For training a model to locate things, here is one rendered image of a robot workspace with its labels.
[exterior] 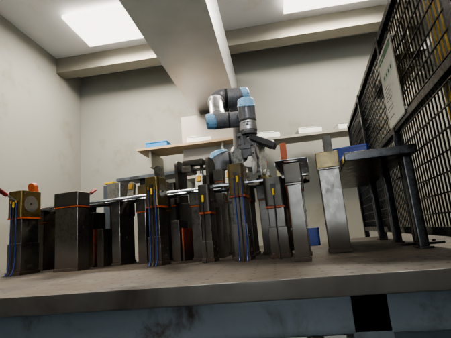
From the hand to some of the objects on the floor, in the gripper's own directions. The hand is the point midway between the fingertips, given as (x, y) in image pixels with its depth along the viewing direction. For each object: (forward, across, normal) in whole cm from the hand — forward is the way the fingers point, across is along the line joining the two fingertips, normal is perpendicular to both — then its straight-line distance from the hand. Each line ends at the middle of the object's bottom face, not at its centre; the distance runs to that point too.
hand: (258, 177), depth 137 cm
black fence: (+102, -35, +56) cm, 121 cm away
